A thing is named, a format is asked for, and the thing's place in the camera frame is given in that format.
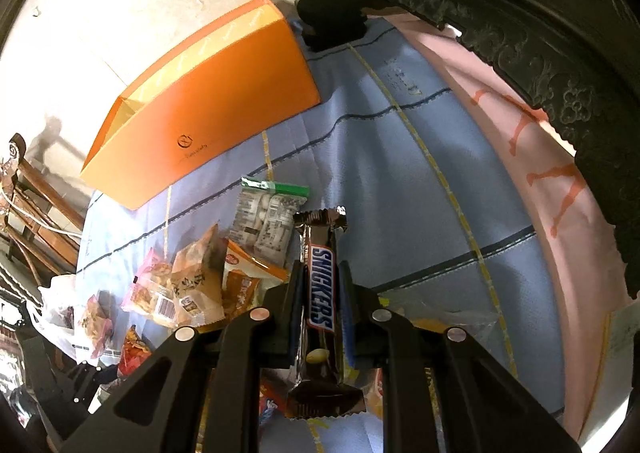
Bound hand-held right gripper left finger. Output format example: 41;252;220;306
60;260;308;453

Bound small pink snack packet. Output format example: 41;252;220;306
81;295;115;360

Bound brown chocolate bar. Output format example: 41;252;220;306
285;206;367;420

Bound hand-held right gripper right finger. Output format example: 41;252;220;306
337;260;583;453

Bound blue striped tablecloth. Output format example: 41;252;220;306
75;16;568;453

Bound orange snack packet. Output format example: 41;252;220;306
221;238;292;321

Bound clear white nut packet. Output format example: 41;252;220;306
229;176;311;266

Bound brown paper-look snack packet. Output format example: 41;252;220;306
171;224;227;330

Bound pink crisps packet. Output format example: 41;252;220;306
121;248;177;321

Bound white power cable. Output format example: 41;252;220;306
0;186;83;237

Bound white plastic bag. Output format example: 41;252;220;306
37;273;122;370

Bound red snack packet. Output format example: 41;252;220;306
117;325;152;376

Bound brown carved wooden chair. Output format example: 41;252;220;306
0;133;87;275

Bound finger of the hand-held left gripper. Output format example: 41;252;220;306
62;360;121;415

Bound clear empty-looking plastic packet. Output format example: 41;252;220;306
377;293;502;370

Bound orange cardboard box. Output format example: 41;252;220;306
80;0;322;212

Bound pink printed cloth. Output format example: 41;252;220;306
364;12;637;440

